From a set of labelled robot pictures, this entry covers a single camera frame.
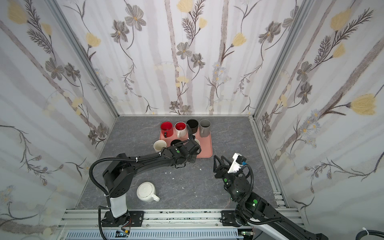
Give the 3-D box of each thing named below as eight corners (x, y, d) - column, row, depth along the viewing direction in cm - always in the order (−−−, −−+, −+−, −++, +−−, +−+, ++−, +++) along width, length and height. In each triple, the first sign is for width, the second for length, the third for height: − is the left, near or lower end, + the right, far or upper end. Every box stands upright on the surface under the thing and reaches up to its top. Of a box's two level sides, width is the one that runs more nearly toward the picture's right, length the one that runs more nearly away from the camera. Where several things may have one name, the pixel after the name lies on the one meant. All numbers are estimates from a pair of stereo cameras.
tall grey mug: (199, 142, 107) (200, 131, 97) (199, 129, 114) (200, 119, 105) (210, 142, 107) (211, 131, 97) (209, 129, 114) (210, 119, 105)
